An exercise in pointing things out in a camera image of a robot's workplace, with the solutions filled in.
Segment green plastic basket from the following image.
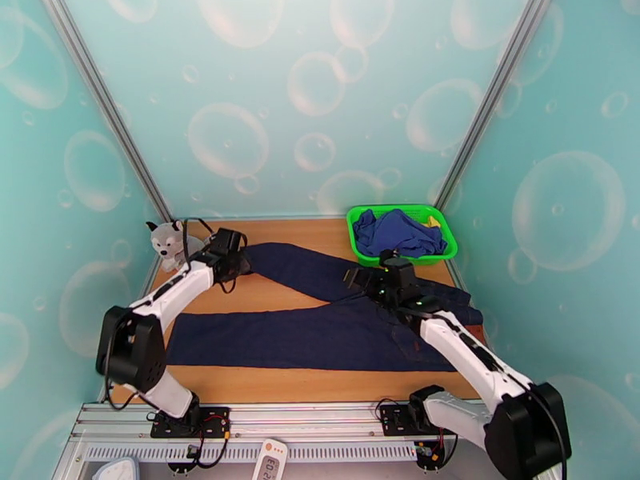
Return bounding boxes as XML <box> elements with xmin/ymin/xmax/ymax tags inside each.
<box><xmin>346</xmin><ymin>203</ymin><xmax>459</xmax><ymax>268</ymax></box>

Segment white digital timer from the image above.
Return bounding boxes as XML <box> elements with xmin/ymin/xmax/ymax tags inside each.
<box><xmin>251</xmin><ymin>438</ymin><xmax>289</xmax><ymax>480</ymax></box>

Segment aluminium frame post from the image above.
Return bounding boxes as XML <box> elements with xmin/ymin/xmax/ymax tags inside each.
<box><xmin>39</xmin><ymin>0</ymin><xmax>174</xmax><ymax>222</ymax></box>
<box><xmin>434</xmin><ymin>0</ymin><xmax>556</xmax><ymax>210</ymax></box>

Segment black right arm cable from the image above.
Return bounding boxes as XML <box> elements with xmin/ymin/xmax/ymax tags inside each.
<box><xmin>530</xmin><ymin>388</ymin><xmax>572</xmax><ymax>477</ymax></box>

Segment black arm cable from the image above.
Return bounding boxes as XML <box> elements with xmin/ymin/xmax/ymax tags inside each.
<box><xmin>530</xmin><ymin>388</ymin><xmax>572</xmax><ymax>477</ymax></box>
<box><xmin>179</xmin><ymin>217</ymin><xmax>217</xmax><ymax>267</ymax></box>

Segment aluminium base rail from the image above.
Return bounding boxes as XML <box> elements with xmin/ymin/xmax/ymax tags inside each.
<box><xmin>70</xmin><ymin>401</ymin><xmax>494</xmax><ymax>442</ymax></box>

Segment grey husky plush toy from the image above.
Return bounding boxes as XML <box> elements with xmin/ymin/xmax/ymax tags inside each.
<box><xmin>145</xmin><ymin>219</ymin><xmax>206</xmax><ymax>273</ymax></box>

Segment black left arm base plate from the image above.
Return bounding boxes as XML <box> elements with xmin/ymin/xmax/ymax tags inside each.
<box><xmin>150</xmin><ymin>406</ymin><xmax>232</xmax><ymax>440</ymax></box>

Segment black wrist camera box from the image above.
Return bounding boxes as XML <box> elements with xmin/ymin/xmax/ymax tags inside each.
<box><xmin>378</xmin><ymin>249</ymin><xmax>415</xmax><ymax>269</ymax></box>
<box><xmin>214</xmin><ymin>228</ymin><xmax>247</xmax><ymax>254</ymax></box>

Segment dark navy garment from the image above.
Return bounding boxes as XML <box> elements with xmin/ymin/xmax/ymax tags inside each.
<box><xmin>352</xmin><ymin>209</ymin><xmax>382</xmax><ymax>256</ymax></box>

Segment white slotted cable duct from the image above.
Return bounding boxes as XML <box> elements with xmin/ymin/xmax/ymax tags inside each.
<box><xmin>82</xmin><ymin>442</ymin><xmax>422</xmax><ymax>464</ymax></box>

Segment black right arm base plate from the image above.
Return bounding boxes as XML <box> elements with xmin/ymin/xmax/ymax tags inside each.
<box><xmin>375</xmin><ymin>399</ymin><xmax>461</xmax><ymax>437</ymax></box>

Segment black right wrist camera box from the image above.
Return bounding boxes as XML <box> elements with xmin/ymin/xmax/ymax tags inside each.
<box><xmin>378</xmin><ymin>249</ymin><xmax>415</xmax><ymax>269</ymax></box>

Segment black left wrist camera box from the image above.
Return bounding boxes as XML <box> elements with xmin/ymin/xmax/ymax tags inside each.
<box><xmin>214</xmin><ymin>228</ymin><xmax>247</xmax><ymax>254</ymax></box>

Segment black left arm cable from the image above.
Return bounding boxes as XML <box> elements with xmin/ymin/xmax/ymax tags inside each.
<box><xmin>179</xmin><ymin>217</ymin><xmax>217</xmax><ymax>267</ymax></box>

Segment dark blue denim trousers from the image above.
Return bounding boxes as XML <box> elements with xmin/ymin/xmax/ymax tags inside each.
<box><xmin>165</xmin><ymin>242</ymin><xmax>485</xmax><ymax>373</ymax></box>

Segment white rounded device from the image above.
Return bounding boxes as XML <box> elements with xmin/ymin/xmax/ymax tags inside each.
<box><xmin>91</xmin><ymin>457</ymin><xmax>141</xmax><ymax>480</ymax></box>

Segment royal blue garment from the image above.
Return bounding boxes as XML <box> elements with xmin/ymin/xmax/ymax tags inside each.
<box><xmin>372</xmin><ymin>209</ymin><xmax>447</xmax><ymax>258</ymax></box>

